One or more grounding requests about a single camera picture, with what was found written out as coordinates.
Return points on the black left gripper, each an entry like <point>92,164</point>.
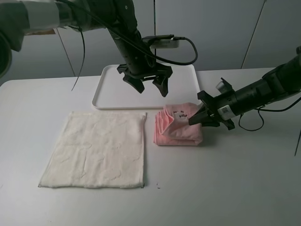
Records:
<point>134,74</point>

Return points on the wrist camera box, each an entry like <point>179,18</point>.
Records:
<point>161,41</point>
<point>223,86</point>

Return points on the white plastic tray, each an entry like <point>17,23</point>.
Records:
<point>113,93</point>

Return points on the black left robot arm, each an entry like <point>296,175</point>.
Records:
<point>21,17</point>

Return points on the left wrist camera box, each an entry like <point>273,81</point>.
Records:
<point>161,41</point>

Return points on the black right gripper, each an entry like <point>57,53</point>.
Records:
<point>208,114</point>

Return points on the white towel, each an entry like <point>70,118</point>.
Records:
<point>98,150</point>

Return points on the pink towel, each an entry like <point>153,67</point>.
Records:
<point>172,126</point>

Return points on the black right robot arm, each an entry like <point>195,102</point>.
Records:
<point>280,83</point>

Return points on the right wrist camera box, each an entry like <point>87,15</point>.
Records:
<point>223,86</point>

